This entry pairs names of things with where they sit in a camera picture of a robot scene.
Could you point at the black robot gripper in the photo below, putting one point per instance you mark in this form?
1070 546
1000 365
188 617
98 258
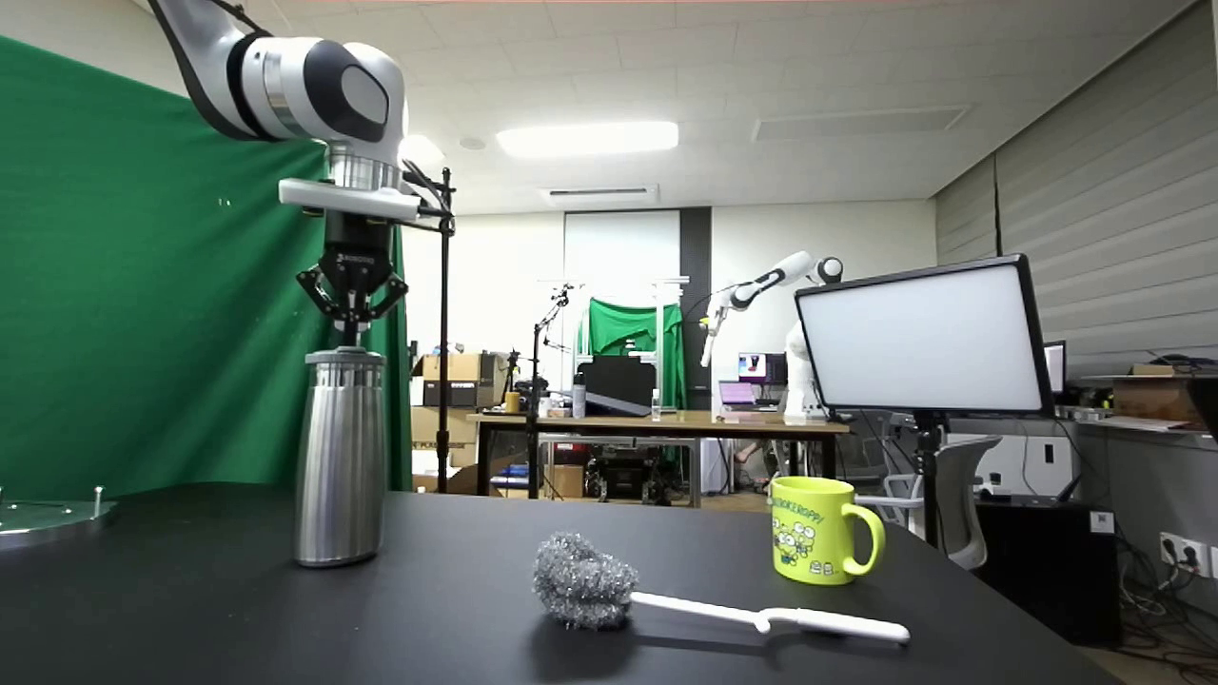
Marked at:
357 264

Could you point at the stainless steel jar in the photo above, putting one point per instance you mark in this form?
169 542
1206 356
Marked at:
343 457

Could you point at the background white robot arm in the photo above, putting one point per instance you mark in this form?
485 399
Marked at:
759 310

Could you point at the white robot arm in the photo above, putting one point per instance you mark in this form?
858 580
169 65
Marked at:
337 92

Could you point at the black light stand pole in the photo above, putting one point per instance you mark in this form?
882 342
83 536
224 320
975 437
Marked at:
445 332

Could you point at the green backdrop curtain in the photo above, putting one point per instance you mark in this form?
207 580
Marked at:
149 314

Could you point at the small green backdrop screen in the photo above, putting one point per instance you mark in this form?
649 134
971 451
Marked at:
641 330

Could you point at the ceiling light panel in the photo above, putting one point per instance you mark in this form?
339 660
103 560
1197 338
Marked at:
588 138

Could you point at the wooden background table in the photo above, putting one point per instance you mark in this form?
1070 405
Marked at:
653 428

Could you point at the yellow-green mug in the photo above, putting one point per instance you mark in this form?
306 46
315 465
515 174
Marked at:
819 536

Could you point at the computer monitor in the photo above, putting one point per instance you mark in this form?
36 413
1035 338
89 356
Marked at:
959 342

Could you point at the white office chair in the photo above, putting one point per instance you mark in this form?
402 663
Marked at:
950 511

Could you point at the black computer tower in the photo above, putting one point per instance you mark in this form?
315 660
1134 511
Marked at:
1058 560

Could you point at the window blinds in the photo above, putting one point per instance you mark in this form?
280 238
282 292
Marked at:
1112 200

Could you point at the grey scrub brush white handle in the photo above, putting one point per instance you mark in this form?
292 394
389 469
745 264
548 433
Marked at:
597 593

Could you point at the metal base plate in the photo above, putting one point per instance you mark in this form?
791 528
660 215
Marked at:
32 524

